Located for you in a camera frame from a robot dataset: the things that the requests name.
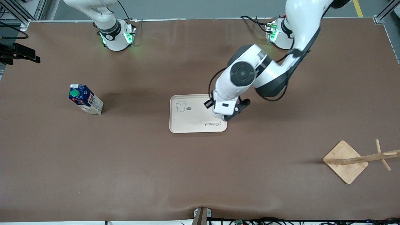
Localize metal camera pole bracket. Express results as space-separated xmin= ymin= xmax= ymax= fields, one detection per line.
xmin=194 ymin=207 xmax=212 ymax=225

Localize cream tray with Rabbit print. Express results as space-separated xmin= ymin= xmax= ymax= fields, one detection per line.
xmin=170 ymin=94 xmax=228 ymax=134

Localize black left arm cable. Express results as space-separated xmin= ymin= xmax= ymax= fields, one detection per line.
xmin=208 ymin=28 xmax=321 ymax=102

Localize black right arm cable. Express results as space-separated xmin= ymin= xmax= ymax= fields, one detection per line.
xmin=0 ymin=22 xmax=29 ymax=40

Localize blue milk carton green cap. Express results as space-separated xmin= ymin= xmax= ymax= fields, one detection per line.
xmin=69 ymin=83 xmax=104 ymax=115

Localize black cable at arm base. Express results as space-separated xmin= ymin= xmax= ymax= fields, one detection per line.
xmin=240 ymin=15 xmax=270 ymax=33
xmin=117 ymin=0 xmax=138 ymax=22

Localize aluminium frame profile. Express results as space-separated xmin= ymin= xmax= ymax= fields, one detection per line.
xmin=373 ymin=0 xmax=400 ymax=25
xmin=0 ymin=0 xmax=47 ymax=30

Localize wooden mug stand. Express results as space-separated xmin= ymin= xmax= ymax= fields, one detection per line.
xmin=322 ymin=139 xmax=400 ymax=185

